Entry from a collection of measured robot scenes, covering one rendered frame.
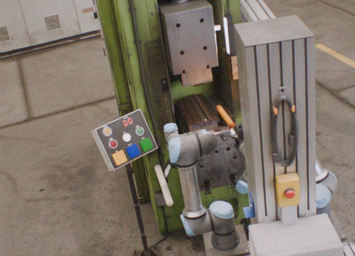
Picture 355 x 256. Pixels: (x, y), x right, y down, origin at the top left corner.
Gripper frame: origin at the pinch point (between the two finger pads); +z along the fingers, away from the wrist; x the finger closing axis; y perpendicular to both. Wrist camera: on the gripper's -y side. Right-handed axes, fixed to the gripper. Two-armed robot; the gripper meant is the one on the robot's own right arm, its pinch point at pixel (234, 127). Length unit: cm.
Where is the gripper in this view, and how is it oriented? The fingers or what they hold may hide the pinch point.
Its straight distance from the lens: 313.6
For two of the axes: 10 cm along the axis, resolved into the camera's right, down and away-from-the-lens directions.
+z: -2.1, -4.4, 8.7
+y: 1.5, 8.7, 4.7
